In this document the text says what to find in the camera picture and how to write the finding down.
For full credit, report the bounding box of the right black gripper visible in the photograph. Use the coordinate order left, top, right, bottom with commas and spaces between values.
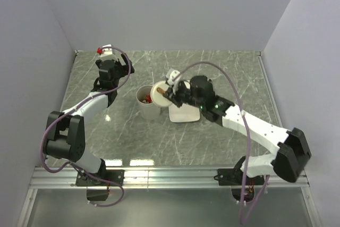
163, 81, 205, 109

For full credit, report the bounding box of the white round container lid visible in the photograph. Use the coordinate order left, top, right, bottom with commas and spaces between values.
150, 80, 172, 108

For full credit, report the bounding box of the red crab toy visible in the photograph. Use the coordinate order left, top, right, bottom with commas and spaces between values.
142, 94, 152, 104

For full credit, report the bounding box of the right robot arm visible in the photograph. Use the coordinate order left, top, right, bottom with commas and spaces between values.
164, 75, 311, 184

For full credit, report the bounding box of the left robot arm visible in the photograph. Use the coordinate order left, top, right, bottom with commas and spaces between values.
40, 52, 134, 186

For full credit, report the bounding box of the white cylindrical lunch container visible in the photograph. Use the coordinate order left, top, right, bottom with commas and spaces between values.
136, 85, 160, 120

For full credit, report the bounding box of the white rectangular plate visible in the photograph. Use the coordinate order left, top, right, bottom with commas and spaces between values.
168, 80, 201, 123

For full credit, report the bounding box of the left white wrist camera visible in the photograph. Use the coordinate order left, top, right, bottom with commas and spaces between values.
97, 44, 118, 61

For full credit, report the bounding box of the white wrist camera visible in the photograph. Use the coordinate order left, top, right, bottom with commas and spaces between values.
97, 44, 118, 61
166, 69, 181, 86

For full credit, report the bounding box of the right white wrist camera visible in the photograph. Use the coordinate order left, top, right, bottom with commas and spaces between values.
166, 69, 181, 86

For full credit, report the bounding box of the aluminium right side rail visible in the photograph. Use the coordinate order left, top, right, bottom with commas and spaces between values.
255, 52, 283, 128

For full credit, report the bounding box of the aluminium rail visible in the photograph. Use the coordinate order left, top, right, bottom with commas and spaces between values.
28, 165, 310, 190
255, 52, 283, 128

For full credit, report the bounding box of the aluminium front rail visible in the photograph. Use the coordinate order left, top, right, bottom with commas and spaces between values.
28, 165, 310, 190

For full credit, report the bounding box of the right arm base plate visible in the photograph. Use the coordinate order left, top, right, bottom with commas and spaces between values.
214, 169, 265, 186

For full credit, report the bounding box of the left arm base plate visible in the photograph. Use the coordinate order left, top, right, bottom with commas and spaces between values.
75, 169, 125, 187

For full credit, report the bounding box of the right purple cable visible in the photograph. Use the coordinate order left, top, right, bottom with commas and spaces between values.
174, 62, 270, 224

